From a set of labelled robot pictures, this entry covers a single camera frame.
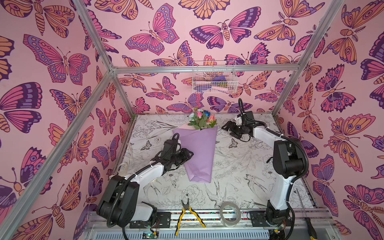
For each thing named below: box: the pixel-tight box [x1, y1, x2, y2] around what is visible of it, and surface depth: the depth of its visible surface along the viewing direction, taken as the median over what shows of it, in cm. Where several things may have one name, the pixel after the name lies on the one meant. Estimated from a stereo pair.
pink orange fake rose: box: [207, 114, 218, 128], surface depth 115 cm
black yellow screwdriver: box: [296, 188, 318, 240], surface depth 71 cm
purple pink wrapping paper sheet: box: [172, 123, 218, 183], surface depth 105 cm
